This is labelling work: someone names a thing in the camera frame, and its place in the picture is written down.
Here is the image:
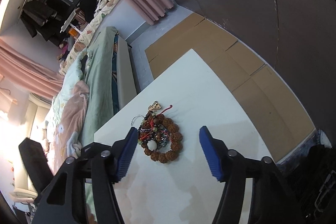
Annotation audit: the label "left pink curtain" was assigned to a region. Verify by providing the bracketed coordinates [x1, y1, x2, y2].
[1, 41, 64, 100]

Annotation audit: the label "orange box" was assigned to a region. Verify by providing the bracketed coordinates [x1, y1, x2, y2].
[68, 27, 79, 37]

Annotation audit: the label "bed with green sheet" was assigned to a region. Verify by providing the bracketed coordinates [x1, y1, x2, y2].
[46, 26, 137, 168]

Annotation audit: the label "pink duck print blanket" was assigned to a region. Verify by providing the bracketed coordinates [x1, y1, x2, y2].
[50, 80, 89, 173]

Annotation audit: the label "dark brown wardrobe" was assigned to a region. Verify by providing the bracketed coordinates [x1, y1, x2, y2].
[175, 0, 335, 141]

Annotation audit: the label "light green floral quilt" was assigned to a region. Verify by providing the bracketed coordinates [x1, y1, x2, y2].
[45, 48, 88, 143]

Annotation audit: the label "brown rudraksha bead bracelet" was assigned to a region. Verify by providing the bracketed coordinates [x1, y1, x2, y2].
[143, 114, 184, 164]

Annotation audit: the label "red cord bracelet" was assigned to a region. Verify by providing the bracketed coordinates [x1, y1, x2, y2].
[139, 104, 173, 142]

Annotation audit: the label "floral window seat cushion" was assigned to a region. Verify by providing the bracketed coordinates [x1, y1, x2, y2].
[59, 0, 120, 76]

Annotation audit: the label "white table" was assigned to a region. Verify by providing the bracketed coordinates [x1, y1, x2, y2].
[94, 50, 269, 223]

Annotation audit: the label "gold butterfly brooch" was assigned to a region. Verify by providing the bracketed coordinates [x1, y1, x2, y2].
[148, 101, 162, 111]

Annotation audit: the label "flattened brown cardboard sheet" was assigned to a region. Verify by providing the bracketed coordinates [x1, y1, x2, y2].
[145, 13, 315, 161]

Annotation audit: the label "hanging dark clothes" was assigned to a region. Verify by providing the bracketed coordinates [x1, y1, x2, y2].
[20, 0, 69, 47]

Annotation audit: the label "thin silver hoop bangle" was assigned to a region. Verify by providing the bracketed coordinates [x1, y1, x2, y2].
[130, 115, 144, 126]

